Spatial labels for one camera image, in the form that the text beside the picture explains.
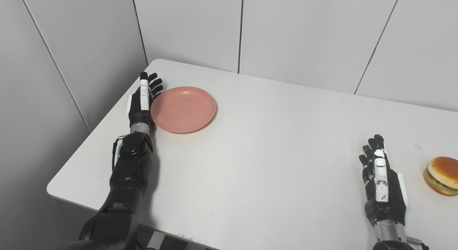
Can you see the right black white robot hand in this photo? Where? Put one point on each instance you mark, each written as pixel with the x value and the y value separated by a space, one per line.
pixel 381 185

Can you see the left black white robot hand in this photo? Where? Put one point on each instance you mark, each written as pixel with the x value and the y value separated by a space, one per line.
pixel 144 99

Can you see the pink round plate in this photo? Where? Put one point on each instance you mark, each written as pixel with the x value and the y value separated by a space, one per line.
pixel 183 109

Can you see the toy hamburger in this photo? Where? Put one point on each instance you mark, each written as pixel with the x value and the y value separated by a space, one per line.
pixel 443 174

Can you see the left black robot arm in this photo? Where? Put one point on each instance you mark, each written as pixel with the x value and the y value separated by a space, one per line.
pixel 128 178

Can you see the white table leg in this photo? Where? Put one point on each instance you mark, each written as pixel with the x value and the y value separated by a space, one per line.
pixel 154 241

